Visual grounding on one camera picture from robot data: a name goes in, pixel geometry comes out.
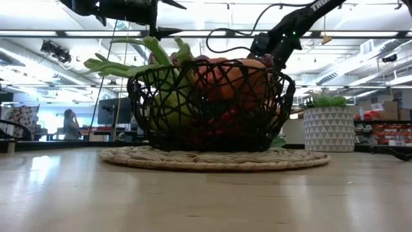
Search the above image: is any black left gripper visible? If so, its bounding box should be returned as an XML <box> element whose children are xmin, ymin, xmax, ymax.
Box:
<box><xmin>96</xmin><ymin>0</ymin><xmax>187</xmax><ymax>41</ymax></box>

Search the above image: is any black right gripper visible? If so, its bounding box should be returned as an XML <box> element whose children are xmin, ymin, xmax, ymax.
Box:
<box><xmin>270</xmin><ymin>38</ymin><xmax>292</xmax><ymax>70</ymax></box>

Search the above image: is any green and white leek bunch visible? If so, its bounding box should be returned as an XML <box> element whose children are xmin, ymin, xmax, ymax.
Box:
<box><xmin>82</xmin><ymin>35</ymin><xmax>202</xmax><ymax>107</ymax></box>

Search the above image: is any smooth orange fruit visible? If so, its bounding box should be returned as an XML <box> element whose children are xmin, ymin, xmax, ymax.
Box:
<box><xmin>238</xmin><ymin>59</ymin><xmax>270</xmax><ymax>107</ymax></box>

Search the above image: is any yellow-green apple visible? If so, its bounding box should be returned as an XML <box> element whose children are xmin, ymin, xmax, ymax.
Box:
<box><xmin>149</xmin><ymin>88</ymin><xmax>196</xmax><ymax>130</ymax></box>

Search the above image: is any red bell pepper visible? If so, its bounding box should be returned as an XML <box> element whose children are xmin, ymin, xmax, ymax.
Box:
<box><xmin>186</xmin><ymin>106</ymin><xmax>245</xmax><ymax>146</ymax></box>

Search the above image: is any white air vent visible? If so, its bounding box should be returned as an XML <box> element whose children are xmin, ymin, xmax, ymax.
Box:
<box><xmin>359</xmin><ymin>39</ymin><xmax>375</xmax><ymax>57</ymax></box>

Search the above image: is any succulent in patterned white pot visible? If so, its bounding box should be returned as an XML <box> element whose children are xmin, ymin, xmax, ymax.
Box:
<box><xmin>302</xmin><ymin>88</ymin><xmax>356</xmax><ymax>153</ymax></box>

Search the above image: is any black computer monitor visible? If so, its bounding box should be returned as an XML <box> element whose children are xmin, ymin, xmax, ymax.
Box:
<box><xmin>97</xmin><ymin>97</ymin><xmax>132</xmax><ymax>126</ymax></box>

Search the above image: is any red object on shelf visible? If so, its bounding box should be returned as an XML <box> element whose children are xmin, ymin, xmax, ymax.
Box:
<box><xmin>355</xmin><ymin>110</ymin><xmax>380</xmax><ymax>121</ymax></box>

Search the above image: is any black ceiling equipment cluster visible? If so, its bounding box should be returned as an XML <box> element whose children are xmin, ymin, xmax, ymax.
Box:
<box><xmin>40</xmin><ymin>40</ymin><xmax>73</xmax><ymax>64</ymax></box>

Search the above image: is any cardboard box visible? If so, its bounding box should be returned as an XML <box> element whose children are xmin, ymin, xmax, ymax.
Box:
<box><xmin>381</xmin><ymin>101</ymin><xmax>402</xmax><ymax>121</ymax></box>

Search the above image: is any round woven straw placemat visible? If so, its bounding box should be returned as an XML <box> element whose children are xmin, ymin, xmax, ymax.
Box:
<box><xmin>98</xmin><ymin>145</ymin><xmax>332</xmax><ymax>171</ymax></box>

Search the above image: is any shelf with red containers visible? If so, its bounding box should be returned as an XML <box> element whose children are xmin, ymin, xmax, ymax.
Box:
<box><xmin>353</xmin><ymin>119</ymin><xmax>412</xmax><ymax>146</ymax></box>

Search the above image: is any person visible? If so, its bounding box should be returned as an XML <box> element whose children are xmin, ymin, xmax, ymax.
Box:
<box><xmin>62</xmin><ymin>108</ymin><xmax>81</xmax><ymax>141</ymax></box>

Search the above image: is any floral patterned cushion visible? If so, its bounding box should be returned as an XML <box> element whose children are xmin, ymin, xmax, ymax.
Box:
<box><xmin>0</xmin><ymin>104</ymin><xmax>40</xmax><ymax>130</ymax></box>

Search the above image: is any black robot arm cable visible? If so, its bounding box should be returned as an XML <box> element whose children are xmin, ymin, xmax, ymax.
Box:
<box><xmin>205</xmin><ymin>2</ymin><xmax>315</xmax><ymax>54</ymax></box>

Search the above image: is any yellow hanging tag on cord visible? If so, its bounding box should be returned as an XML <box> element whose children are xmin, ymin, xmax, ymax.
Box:
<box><xmin>321</xmin><ymin>14</ymin><xmax>333</xmax><ymax>46</ymax></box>

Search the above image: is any black hanging cable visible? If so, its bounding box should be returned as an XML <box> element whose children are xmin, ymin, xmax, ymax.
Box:
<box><xmin>87</xmin><ymin>19</ymin><xmax>119</xmax><ymax>140</ymax></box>

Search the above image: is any black wire basket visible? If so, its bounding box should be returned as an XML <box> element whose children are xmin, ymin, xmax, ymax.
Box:
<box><xmin>126</xmin><ymin>59</ymin><xmax>297</xmax><ymax>153</ymax></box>

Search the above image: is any black aluminium table frame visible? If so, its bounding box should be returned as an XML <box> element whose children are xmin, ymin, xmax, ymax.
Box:
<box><xmin>0</xmin><ymin>138</ymin><xmax>412</xmax><ymax>162</ymax></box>

